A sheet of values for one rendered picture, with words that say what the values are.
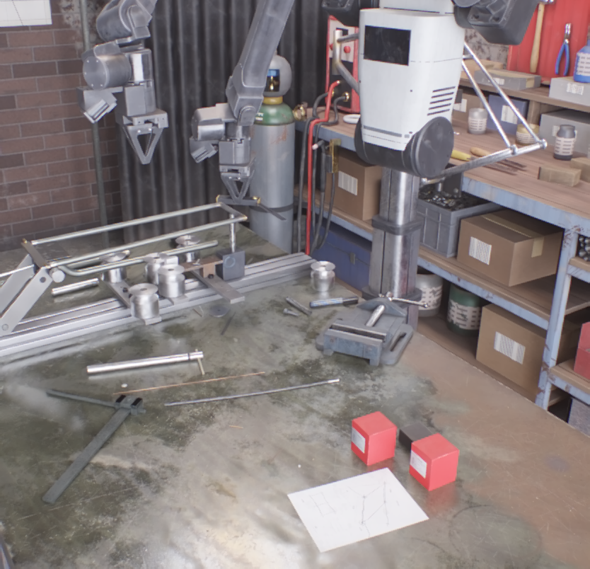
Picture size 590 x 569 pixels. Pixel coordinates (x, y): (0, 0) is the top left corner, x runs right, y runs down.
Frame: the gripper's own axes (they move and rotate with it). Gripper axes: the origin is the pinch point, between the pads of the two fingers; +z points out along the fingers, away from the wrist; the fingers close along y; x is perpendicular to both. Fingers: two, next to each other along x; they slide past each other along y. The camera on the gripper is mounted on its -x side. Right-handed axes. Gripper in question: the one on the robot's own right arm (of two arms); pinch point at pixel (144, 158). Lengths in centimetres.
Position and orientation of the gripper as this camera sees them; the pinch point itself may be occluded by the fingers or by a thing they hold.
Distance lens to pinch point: 140.6
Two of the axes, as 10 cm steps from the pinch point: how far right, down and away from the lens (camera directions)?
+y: 5.2, 3.5, -7.8
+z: 0.1, 9.1, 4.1
